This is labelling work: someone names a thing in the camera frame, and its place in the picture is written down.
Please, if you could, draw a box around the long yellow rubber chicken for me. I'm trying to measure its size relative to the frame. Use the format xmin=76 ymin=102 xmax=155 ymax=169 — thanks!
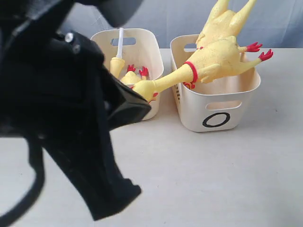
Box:
xmin=196 ymin=0 xmax=256 ymax=49

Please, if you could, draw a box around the white backdrop cloth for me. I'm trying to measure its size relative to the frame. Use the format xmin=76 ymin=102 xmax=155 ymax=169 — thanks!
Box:
xmin=61 ymin=0 xmax=303 ymax=48

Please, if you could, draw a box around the cream bin marked X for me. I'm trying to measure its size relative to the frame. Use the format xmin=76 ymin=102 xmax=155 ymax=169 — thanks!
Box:
xmin=89 ymin=28 xmax=164 ymax=121

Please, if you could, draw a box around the broken chicken body piece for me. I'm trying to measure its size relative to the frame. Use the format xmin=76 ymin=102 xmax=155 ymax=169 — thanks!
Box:
xmin=120 ymin=64 xmax=149 ymax=85

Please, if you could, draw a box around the plump yellow rubber chicken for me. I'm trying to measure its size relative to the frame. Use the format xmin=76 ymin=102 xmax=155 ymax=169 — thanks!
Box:
xmin=133 ymin=36 xmax=274 ymax=102

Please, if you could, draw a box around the broken chicken head piece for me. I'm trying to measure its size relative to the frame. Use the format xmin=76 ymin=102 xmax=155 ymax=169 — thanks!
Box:
xmin=110 ymin=27 xmax=125 ymax=78

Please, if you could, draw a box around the cream bin marked O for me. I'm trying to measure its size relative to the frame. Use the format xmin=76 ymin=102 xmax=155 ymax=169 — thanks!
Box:
xmin=170 ymin=35 xmax=261 ymax=132

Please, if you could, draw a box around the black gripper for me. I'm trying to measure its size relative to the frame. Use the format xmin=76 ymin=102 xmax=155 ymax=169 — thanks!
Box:
xmin=0 ymin=0 xmax=151 ymax=221

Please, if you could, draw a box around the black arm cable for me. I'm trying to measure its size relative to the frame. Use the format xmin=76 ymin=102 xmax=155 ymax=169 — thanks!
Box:
xmin=0 ymin=144 xmax=45 ymax=227

